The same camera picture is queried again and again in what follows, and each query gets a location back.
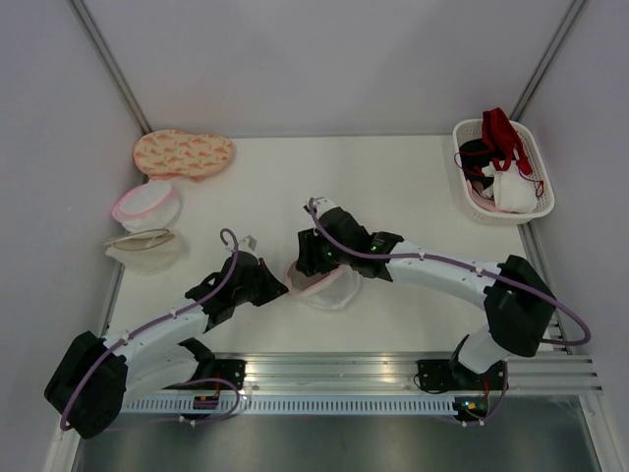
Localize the white mesh laundry bag pink zipper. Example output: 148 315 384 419
285 263 361 311

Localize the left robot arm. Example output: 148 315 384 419
44 251 289 439

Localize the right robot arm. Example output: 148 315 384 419
296 198 555 388

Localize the small white mesh laundry bag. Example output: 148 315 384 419
111 180 183 233

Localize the peach floral bra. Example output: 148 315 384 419
133 129 236 182

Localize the black bra in basket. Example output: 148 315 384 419
459 139 496 190

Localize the white bra in basket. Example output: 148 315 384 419
483 164 538 213

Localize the red bra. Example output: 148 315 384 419
452 108 544 201

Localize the pink garment in basket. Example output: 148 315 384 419
466 181 498 212

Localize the white plastic basket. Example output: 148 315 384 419
452 118 556 226

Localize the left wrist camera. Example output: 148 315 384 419
239 235 257 252

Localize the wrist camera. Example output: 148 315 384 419
239 235 257 252
306 197 337 216

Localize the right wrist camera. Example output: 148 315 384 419
306 197 337 216

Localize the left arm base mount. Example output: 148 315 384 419
186 359 247 390

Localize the white slotted cable duct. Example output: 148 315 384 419
122 393 456 416

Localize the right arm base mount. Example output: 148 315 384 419
413 359 507 394

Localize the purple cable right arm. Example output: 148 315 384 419
307 197 591 429

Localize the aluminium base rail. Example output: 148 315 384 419
216 351 602 395

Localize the left aluminium corner post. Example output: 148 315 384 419
66 0 152 134

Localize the aluminium corner post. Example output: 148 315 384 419
66 0 152 134
510 0 589 121

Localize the right aluminium corner post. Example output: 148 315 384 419
510 0 589 121

